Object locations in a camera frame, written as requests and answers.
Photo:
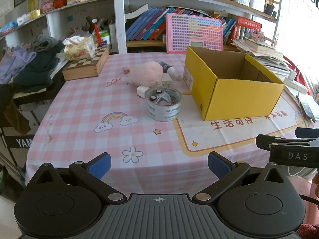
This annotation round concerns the pink plush toy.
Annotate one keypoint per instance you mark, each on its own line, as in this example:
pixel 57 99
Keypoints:
pixel 145 73

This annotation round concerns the green white cup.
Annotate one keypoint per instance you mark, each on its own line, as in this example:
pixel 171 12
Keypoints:
pixel 105 37

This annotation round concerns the dark green garment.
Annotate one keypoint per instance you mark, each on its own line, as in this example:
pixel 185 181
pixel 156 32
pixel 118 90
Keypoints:
pixel 35 74

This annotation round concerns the thick paperback book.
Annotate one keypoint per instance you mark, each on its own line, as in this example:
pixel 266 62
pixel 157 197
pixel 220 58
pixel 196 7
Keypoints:
pixel 135 12

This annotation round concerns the white power strip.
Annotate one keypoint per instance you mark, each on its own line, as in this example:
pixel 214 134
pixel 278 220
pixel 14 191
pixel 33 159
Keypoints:
pixel 295 84

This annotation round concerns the grey garment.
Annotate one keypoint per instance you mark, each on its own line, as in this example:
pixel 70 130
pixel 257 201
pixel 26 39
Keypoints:
pixel 43 42

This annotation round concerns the row of mixed books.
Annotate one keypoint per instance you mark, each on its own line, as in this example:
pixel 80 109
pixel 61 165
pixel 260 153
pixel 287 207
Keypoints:
pixel 228 28

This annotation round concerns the stack of papers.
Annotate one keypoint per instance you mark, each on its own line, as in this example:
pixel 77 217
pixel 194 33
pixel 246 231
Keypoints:
pixel 261 54

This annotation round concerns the row of blue books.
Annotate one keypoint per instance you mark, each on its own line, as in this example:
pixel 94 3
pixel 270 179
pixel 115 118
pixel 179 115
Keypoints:
pixel 147 25

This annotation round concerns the clear tape roll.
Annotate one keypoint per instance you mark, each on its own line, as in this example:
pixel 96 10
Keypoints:
pixel 163 112

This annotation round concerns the pink box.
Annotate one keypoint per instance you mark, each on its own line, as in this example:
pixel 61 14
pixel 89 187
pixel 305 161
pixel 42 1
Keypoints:
pixel 47 7

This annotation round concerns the white storage box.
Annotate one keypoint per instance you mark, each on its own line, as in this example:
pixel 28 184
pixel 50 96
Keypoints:
pixel 257 2

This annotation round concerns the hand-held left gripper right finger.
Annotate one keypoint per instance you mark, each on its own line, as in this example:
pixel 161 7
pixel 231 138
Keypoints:
pixel 219 165

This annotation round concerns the person's right hand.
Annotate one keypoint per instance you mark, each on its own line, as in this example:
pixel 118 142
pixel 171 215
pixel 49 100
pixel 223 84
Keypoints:
pixel 316 185

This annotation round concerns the red fuzzy cloth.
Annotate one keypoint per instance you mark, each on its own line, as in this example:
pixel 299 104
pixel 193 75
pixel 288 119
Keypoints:
pixel 310 231

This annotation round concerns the lavender garment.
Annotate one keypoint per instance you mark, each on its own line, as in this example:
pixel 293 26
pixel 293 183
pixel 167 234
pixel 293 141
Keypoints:
pixel 13 62

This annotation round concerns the floral tissue box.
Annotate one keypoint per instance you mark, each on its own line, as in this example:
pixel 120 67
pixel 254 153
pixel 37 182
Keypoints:
pixel 79 49

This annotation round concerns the pink checked tablecloth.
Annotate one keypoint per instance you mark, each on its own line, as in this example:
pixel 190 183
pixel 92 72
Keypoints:
pixel 99 109

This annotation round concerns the yellow cardboard box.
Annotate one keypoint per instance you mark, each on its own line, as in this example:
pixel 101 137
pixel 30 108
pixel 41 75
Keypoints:
pixel 231 97

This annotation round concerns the wooden chessboard box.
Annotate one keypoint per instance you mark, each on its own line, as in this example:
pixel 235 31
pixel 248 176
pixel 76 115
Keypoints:
pixel 82 68

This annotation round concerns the gold foil box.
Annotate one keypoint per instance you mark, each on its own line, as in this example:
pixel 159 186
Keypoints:
pixel 35 14

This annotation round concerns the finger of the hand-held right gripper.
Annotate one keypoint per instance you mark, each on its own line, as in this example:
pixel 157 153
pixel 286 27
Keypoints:
pixel 294 154
pixel 309 132

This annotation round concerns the small white gadget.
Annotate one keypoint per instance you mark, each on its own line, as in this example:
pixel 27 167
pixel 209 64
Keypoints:
pixel 162 97

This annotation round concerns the white plug adapter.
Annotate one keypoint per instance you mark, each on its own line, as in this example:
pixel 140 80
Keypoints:
pixel 293 74

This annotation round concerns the pink learning tablet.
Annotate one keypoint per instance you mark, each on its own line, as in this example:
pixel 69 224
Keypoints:
pixel 194 29

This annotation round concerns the brown garment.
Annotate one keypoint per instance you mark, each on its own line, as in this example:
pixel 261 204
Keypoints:
pixel 12 114

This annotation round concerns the bunch of pens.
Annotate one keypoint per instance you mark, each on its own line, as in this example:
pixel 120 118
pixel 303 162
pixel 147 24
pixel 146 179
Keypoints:
pixel 87 25

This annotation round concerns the small blue label bottle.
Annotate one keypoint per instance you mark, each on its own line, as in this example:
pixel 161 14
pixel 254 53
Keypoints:
pixel 168 67

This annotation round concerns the white charger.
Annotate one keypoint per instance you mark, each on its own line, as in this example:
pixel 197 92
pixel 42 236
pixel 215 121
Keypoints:
pixel 142 91

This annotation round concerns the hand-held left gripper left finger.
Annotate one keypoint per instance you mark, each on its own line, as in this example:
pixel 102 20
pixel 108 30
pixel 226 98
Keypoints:
pixel 99 165

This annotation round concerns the red pen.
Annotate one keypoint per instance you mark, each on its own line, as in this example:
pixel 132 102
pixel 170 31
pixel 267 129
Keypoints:
pixel 97 33

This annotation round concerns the red book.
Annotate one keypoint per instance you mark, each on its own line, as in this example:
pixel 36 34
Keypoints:
pixel 249 25

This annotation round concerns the black keyboard case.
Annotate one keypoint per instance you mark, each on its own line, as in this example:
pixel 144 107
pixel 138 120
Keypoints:
pixel 15 144

